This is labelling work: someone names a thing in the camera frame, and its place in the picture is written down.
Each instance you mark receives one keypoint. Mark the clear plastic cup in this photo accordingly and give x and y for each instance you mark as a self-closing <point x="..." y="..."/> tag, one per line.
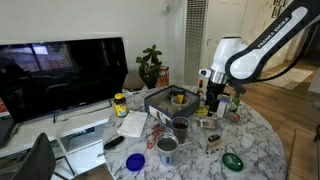
<point x="180" y="101"/>

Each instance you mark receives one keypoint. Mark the orange printed can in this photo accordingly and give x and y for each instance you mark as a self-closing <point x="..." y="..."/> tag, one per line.
<point x="162" y="76"/>

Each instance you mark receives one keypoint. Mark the white door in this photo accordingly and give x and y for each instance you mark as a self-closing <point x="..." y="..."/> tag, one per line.
<point x="220" y="20"/>

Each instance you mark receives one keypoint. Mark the vitamin bottle yellow cap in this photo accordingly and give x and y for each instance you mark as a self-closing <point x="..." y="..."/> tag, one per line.
<point x="120" y="106"/>

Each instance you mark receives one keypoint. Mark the beige floor rug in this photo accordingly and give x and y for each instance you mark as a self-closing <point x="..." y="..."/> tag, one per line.
<point x="290" y="78"/>

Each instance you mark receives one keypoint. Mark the clear cup with dark contents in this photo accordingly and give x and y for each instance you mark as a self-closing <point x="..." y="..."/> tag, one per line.
<point x="180" y="130"/>

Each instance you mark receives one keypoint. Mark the black chair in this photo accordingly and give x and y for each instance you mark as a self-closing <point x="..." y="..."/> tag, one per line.
<point x="36" y="160"/>

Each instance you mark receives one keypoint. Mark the red candy wrapper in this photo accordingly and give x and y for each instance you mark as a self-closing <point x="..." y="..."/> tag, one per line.
<point x="157" y="129"/>
<point x="150" y="143"/>

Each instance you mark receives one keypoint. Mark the white television stand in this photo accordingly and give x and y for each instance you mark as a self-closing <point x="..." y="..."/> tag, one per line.
<point x="40" y="128"/>

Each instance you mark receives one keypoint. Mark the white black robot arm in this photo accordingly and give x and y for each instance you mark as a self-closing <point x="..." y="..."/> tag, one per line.
<point x="253" y="56"/>

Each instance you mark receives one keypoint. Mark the blue plastic lid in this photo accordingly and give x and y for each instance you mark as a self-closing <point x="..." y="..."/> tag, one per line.
<point x="135" y="162"/>

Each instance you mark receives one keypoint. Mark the yellow printed paper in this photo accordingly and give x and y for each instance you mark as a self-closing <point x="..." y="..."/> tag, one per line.
<point x="201" y="110"/>

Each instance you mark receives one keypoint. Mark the green plastic lid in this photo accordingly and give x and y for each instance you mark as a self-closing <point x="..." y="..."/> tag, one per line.
<point x="232" y="162"/>

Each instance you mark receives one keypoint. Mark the tan wooden block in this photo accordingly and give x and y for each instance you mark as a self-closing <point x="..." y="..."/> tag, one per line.
<point x="215" y="144"/>

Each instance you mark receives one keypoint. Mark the black remote control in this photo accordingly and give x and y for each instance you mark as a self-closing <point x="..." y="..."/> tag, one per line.
<point x="113" y="142"/>

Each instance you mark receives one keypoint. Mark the dark plant pot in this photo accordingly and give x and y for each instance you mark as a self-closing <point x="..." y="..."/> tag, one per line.
<point x="150" y="81"/>

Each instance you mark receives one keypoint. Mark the small sauce bottle red cap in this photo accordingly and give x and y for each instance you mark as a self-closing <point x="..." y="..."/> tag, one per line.
<point x="200" y="86"/>

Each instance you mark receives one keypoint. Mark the metal tumbler with blue print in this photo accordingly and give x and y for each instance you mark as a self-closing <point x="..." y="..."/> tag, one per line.
<point x="167" y="150"/>

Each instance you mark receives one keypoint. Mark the black flat screen television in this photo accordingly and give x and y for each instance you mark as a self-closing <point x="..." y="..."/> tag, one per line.
<point x="63" y="76"/>

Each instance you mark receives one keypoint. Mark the white wall heater grille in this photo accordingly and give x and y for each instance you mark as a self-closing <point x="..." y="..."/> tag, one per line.
<point x="195" y="40"/>

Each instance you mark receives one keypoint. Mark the white bottle with blue cap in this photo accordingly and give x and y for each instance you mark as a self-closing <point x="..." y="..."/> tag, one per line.
<point x="222" y="108"/>

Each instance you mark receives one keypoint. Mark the red white printed box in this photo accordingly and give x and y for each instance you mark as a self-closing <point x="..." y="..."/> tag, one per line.
<point x="3" y="108"/>

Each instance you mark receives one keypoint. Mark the small red jar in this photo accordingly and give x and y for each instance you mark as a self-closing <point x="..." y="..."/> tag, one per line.
<point x="235" y="117"/>

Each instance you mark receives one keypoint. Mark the small white plastic cup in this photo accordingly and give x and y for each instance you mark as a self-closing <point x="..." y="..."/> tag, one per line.
<point x="247" y="140"/>

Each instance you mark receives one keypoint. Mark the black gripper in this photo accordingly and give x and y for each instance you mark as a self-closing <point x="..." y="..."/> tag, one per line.
<point x="215" y="90"/>

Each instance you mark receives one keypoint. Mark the dark cardboard box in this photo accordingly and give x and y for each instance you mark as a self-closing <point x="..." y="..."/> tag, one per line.
<point x="166" y="106"/>

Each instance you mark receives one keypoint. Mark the green house plant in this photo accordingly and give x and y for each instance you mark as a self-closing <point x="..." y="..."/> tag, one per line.
<point x="150" y="61"/>

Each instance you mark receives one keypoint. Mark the dark green toy car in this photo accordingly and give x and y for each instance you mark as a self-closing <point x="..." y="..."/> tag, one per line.
<point x="214" y="137"/>

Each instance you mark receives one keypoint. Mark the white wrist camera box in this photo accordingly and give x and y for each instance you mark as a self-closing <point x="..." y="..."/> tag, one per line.
<point x="205" y="72"/>

